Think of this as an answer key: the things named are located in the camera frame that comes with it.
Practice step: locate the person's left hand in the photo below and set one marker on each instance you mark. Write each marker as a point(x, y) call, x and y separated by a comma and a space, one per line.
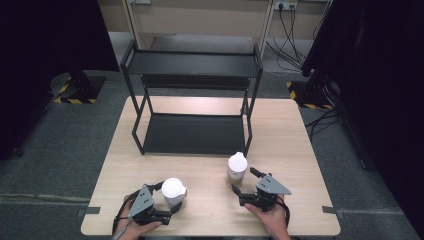
point(136, 230)

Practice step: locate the white-lidded glass jar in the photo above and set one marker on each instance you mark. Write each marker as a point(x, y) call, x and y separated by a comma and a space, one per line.
point(173, 191)
point(237, 168)

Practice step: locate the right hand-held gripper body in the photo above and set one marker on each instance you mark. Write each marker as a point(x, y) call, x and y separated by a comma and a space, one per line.
point(268, 191)

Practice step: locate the person's right hand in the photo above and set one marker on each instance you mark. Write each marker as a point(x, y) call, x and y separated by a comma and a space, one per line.
point(271, 221)

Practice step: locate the black curtain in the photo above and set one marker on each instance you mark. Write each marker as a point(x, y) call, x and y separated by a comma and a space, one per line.
point(376, 83)
point(43, 50)

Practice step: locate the yellow-black striped stand base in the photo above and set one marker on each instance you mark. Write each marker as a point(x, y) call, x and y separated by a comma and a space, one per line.
point(78, 90)
point(308, 96)

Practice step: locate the black two-tier metal rack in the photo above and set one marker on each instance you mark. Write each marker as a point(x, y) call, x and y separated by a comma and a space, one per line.
point(195, 133)

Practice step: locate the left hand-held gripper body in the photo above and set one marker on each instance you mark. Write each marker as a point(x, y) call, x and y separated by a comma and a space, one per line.
point(141, 203)

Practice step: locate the grey table edge bracket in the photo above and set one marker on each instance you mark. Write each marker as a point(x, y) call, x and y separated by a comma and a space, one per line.
point(330, 210)
point(89, 210)

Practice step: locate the white wall socket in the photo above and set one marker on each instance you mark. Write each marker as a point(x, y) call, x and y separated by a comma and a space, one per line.
point(285, 4)

